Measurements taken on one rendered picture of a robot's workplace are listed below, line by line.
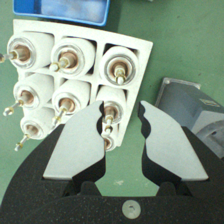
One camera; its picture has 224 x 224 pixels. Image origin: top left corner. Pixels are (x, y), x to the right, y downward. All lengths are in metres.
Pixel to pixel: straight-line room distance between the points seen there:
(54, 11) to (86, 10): 0.12
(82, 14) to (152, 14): 0.26
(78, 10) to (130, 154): 0.79
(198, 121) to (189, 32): 0.38
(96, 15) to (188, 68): 0.44
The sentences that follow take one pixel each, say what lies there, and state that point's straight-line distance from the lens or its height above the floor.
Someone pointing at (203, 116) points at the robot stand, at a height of 0.30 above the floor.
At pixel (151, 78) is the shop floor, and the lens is 0.59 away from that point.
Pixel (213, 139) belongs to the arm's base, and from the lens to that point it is 0.38.
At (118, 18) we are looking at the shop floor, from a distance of 0.55.
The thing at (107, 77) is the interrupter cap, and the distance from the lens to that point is 0.31.
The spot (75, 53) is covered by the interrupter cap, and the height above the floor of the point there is 0.25.
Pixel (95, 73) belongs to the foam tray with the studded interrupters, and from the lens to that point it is 0.38.
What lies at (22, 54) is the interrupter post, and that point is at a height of 0.27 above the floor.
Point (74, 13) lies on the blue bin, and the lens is 0.58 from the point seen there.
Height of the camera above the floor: 0.55
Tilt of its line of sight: 59 degrees down
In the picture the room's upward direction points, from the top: 177 degrees counter-clockwise
